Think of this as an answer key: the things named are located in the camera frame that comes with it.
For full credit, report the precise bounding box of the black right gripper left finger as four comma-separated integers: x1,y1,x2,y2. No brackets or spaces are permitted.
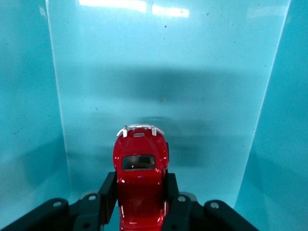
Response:
0,172,118,231

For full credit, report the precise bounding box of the blue plastic box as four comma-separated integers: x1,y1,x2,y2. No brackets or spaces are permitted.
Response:
0,0,308,231

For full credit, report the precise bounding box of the red beetle toy car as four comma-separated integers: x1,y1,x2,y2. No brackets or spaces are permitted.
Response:
113,123,170,231

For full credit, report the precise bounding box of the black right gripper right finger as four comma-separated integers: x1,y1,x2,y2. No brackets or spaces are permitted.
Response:
163,172,260,231

